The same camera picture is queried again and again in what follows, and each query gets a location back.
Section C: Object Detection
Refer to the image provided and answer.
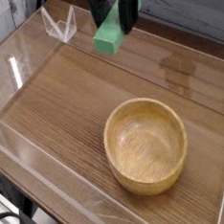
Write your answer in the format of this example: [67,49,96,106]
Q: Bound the clear acrylic tray walls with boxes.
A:
[0,0,224,224]

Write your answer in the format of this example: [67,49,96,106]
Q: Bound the brown wooden bowl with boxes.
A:
[103,98,188,196]

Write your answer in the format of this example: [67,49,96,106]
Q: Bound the black metal table frame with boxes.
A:
[0,173,59,224]

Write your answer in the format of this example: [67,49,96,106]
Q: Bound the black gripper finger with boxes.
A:
[87,0,111,27]
[118,0,139,34]

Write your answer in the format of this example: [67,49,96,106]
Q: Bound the clear acrylic corner bracket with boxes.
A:
[40,6,77,43]

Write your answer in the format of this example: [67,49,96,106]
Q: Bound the green rectangular block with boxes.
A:
[89,0,147,57]

